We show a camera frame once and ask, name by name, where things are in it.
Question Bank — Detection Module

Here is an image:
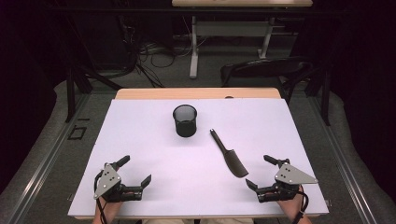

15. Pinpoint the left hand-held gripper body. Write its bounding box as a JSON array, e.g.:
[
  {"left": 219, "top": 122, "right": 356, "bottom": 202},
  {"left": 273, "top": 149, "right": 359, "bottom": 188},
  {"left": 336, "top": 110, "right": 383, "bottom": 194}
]
[{"left": 92, "top": 161, "right": 144, "bottom": 203}]

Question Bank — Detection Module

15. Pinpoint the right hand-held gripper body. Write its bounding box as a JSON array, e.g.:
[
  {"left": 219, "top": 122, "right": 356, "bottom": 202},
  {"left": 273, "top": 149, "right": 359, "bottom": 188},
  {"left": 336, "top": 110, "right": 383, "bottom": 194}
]
[{"left": 255, "top": 161, "right": 319, "bottom": 203}]

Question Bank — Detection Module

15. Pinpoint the black spatula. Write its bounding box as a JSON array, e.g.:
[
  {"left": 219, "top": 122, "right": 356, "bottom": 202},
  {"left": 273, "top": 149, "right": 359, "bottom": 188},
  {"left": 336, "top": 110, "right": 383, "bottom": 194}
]
[{"left": 209, "top": 128, "right": 249, "bottom": 179}]

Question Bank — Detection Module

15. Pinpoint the black mesh cup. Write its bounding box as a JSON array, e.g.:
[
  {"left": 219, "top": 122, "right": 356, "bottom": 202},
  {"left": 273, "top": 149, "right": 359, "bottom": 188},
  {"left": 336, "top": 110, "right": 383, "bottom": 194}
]
[{"left": 172, "top": 104, "right": 199, "bottom": 138}]

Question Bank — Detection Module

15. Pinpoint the person's right hand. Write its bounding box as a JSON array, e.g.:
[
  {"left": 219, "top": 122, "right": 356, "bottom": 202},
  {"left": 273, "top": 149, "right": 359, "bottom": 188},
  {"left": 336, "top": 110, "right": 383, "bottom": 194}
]
[{"left": 276, "top": 186, "right": 304, "bottom": 217}]

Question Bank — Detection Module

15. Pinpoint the person's left hand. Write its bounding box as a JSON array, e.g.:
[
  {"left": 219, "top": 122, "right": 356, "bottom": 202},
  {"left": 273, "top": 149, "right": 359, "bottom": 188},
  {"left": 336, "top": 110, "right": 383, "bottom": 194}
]
[{"left": 96, "top": 199, "right": 124, "bottom": 217}]

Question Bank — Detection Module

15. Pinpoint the white table board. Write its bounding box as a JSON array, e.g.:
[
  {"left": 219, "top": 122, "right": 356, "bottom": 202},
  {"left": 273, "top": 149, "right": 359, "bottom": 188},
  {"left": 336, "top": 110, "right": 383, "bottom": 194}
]
[{"left": 67, "top": 98, "right": 330, "bottom": 217}]

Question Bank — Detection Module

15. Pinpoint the black metal stand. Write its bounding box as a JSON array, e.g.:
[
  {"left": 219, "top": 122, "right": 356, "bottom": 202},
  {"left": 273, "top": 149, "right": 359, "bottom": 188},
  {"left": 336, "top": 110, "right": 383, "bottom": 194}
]
[
  {"left": 304, "top": 60, "right": 332, "bottom": 127},
  {"left": 63, "top": 15, "right": 123, "bottom": 123}
]

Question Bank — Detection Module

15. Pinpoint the black chair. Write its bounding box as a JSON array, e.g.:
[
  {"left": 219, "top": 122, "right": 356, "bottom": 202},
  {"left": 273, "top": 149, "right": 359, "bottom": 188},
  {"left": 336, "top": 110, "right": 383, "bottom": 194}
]
[{"left": 219, "top": 56, "right": 316, "bottom": 105}]

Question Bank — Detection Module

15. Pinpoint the white-legged wooden desk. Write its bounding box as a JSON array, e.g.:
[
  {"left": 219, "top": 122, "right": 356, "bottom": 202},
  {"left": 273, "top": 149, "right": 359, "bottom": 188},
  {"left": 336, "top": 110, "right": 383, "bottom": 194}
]
[{"left": 171, "top": 0, "right": 314, "bottom": 80}]

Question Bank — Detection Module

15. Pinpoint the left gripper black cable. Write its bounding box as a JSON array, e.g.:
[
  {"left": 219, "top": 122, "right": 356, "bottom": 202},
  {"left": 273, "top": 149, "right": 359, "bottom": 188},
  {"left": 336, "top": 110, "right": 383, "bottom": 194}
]
[{"left": 93, "top": 171, "right": 108, "bottom": 224}]

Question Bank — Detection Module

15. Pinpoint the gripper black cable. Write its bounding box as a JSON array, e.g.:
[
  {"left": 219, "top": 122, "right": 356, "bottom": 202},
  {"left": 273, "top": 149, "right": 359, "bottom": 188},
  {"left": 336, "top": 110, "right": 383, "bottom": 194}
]
[
  {"left": 291, "top": 186, "right": 310, "bottom": 224},
  {"left": 93, "top": 171, "right": 108, "bottom": 224}
]

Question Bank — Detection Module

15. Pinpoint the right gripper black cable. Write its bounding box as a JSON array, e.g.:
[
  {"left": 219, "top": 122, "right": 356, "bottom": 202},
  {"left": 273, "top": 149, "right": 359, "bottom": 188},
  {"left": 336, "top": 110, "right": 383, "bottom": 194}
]
[{"left": 291, "top": 186, "right": 310, "bottom": 224}]

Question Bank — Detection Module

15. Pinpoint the aluminium floor rail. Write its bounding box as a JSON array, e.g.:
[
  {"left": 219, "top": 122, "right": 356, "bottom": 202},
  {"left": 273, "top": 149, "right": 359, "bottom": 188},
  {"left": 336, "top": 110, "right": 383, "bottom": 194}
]
[
  {"left": 5, "top": 92, "right": 92, "bottom": 224},
  {"left": 306, "top": 96, "right": 378, "bottom": 224}
]

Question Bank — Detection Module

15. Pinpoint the bundle of floor cables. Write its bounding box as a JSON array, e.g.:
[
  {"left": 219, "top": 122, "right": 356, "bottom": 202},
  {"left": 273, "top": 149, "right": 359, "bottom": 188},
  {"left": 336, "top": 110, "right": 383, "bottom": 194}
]
[{"left": 116, "top": 13, "right": 195, "bottom": 89}]

